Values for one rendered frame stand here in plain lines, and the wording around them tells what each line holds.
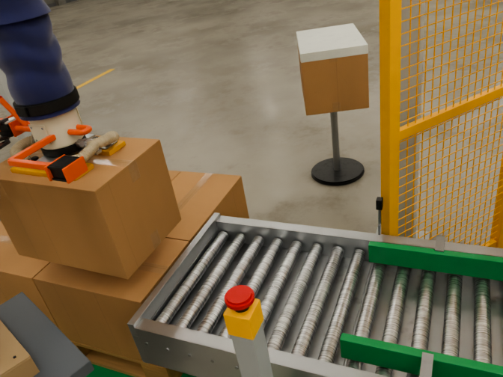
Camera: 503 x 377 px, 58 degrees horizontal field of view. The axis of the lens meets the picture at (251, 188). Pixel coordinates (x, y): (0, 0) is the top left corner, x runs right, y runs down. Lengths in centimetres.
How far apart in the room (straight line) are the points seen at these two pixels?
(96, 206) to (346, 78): 182
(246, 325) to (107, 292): 103
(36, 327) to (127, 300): 40
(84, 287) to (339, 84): 187
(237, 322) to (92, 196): 77
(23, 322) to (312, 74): 206
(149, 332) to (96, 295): 42
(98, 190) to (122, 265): 33
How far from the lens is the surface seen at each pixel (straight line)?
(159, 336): 168
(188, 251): 195
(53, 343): 159
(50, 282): 221
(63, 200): 175
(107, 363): 248
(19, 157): 172
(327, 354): 155
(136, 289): 196
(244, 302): 105
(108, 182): 165
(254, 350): 115
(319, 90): 293
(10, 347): 155
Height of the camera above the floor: 177
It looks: 31 degrees down
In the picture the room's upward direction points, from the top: 10 degrees counter-clockwise
